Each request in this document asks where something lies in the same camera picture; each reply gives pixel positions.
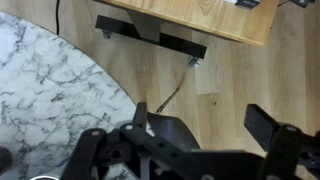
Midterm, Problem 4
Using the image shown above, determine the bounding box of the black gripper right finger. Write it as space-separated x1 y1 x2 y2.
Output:
243 103 320 180

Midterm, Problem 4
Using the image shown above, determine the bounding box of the silver metal cup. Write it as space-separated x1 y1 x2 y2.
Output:
29 173 63 180

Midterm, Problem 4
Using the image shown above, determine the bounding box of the black floor cable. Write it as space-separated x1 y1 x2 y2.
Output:
155 70 188 114

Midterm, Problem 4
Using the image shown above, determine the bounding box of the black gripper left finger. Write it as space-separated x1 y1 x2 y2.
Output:
61 101 208 180

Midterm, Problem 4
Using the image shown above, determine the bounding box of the thin black wall cable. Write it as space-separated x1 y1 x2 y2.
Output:
54 0 61 36

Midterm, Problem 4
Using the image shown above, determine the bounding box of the wooden desk with black base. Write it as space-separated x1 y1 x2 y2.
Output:
93 0 279 68

